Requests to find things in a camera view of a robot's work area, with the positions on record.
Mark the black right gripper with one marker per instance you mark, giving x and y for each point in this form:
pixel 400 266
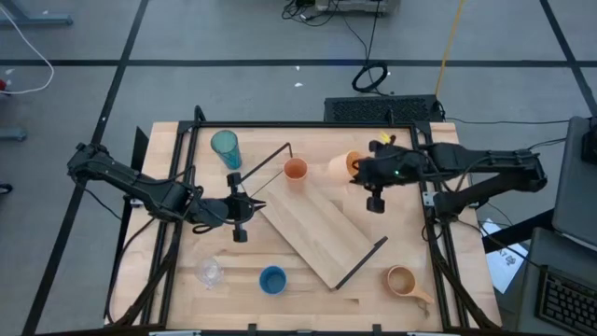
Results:
pixel 382 170

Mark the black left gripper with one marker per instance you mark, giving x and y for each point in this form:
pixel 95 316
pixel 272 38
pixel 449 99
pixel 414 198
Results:
pixel 240 207

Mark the peach plastic tumbler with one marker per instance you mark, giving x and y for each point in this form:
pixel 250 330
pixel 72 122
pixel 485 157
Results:
pixel 295 169

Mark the teal faceted plastic tumbler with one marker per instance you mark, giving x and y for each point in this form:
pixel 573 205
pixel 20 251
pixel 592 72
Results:
pixel 226 147

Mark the blue plastic cup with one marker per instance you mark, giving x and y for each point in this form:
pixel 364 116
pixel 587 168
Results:
pixel 273 280

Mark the clear glass mug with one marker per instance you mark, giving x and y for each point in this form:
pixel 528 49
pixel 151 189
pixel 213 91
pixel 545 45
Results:
pixel 209 271

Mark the wooden bowl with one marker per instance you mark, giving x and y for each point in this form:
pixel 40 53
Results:
pixel 401 281

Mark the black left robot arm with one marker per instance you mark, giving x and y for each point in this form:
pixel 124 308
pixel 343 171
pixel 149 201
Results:
pixel 163 198

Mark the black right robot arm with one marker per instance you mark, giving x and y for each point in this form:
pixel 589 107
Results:
pixel 490 163

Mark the wooden shelf with black legs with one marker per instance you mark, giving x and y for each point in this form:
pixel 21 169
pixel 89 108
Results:
pixel 317 224

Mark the yellow label tag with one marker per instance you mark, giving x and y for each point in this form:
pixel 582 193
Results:
pixel 386 137

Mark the black computer case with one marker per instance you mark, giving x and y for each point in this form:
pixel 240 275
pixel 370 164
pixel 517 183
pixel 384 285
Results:
pixel 373 108

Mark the gray power strip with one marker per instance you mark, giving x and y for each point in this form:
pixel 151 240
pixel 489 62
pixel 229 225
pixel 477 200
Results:
pixel 350 5

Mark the white paper sheet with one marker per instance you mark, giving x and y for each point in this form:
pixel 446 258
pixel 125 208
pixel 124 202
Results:
pixel 506 268

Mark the gray open laptop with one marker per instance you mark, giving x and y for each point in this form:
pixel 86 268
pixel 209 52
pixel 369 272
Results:
pixel 536 252

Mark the gray closed laptop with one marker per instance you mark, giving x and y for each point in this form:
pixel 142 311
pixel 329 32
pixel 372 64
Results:
pixel 573 196

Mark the black device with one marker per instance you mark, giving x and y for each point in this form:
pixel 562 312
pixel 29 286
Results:
pixel 590 142

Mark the gray metal foot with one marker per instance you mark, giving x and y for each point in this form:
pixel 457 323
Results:
pixel 11 135

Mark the gray metal stand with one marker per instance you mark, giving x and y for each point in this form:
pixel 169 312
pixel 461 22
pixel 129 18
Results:
pixel 42 20

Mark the silver metal bracket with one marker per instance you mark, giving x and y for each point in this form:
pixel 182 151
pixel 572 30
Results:
pixel 428 198

